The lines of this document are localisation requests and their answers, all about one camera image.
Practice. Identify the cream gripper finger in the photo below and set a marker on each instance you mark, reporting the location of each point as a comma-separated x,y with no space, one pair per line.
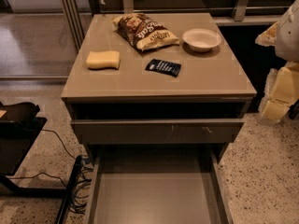
268,37
281,91

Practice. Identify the dark blue rxbar wrapper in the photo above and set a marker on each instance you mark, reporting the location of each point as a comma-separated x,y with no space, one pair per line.
164,67

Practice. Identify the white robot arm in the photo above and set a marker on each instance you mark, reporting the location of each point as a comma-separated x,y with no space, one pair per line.
287,41

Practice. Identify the grey drawer cabinet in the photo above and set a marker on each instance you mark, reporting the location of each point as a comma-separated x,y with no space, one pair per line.
209,85

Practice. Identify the grey open middle drawer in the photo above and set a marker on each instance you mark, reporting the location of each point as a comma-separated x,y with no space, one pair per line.
157,186

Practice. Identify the grey top drawer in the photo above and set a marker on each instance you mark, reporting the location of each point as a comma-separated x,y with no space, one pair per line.
156,131

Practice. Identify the white paper bowl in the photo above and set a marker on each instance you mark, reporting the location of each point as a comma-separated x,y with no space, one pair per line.
201,40

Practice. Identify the brown yellow chip bag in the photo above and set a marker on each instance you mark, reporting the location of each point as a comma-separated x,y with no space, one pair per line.
144,33

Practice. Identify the yellow sponge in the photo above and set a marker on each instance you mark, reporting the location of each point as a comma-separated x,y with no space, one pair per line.
103,59

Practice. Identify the metal railing frame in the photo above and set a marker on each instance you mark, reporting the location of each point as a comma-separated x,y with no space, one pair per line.
226,12

